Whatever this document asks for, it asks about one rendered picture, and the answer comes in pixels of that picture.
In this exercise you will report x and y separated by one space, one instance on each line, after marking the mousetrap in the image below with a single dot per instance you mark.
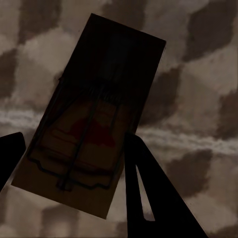
76 156

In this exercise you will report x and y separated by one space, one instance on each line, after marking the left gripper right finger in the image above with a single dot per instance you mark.
173 219

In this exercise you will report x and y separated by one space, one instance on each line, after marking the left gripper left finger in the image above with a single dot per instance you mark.
12 148

